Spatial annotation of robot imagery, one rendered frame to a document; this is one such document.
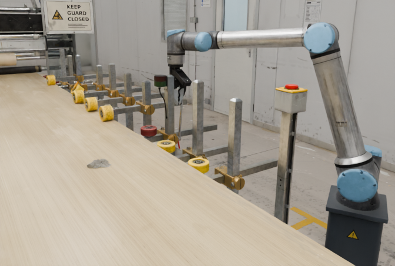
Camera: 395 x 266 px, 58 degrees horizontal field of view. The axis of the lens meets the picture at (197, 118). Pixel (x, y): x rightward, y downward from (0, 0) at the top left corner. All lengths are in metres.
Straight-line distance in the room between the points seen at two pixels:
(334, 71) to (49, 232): 1.14
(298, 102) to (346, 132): 0.47
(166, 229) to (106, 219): 0.17
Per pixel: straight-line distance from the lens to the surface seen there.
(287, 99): 1.12
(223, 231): 0.97
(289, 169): 1.21
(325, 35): 1.50
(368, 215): 1.80
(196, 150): 1.59
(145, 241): 0.93
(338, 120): 1.55
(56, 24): 3.87
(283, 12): 4.67
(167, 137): 1.79
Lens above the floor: 1.42
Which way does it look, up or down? 15 degrees down
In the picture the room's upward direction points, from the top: 1 degrees clockwise
